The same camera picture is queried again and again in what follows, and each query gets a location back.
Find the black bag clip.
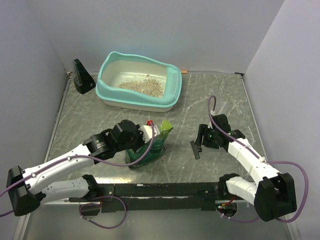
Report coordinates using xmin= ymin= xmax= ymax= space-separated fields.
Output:
xmin=190 ymin=140 xmax=202 ymax=160

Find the green litter bag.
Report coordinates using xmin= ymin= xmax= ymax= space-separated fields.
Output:
xmin=124 ymin=120 xmax=174 ymax=169

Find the clear plastic scoop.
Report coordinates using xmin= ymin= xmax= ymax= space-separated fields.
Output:
xmin=217 ymin=102 xmax=229 ymax=116

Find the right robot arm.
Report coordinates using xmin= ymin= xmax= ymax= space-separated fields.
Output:
xmin=190 ymin=111 xmax=297 ymax=222

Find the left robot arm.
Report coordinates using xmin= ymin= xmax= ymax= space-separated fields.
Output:
xmin=4 ymin=119 xmax=158 ymax=217

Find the teal and white litter box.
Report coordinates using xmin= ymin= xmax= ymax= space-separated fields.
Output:
xmin=95 ymin=51 xmax=182 ymax=113

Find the pile of beige litter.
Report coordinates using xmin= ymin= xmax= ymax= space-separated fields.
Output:
xmin=117 ymin=74 xmax=166 ymax=98

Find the black triangular stand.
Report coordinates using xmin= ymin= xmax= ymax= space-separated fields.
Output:
xmin=72 ymin=59 xmax=96 ymax=95

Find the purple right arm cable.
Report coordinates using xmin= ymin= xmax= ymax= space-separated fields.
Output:
xmin=207 ymin=96 xmax=310 ymax=223

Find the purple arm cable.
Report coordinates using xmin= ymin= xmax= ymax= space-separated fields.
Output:
xmin=207 ymin=96 xmax=310 ymax=223
xmin=0 ymin=126 xmax=155 ymax=218

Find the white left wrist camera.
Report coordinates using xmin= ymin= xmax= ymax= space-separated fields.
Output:
xmin=138 ymin=120 xmax=161 ymax=144

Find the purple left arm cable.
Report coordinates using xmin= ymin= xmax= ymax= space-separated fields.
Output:
xmin=0 ymin=126 xmax=155 ymax=218

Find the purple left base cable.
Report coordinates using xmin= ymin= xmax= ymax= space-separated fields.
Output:
xmin=78 ymin=194 xmax=128 ymax=229

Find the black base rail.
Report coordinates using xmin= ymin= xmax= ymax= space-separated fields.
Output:
xmin=69 ymin=181 xmax=248 ymax=213

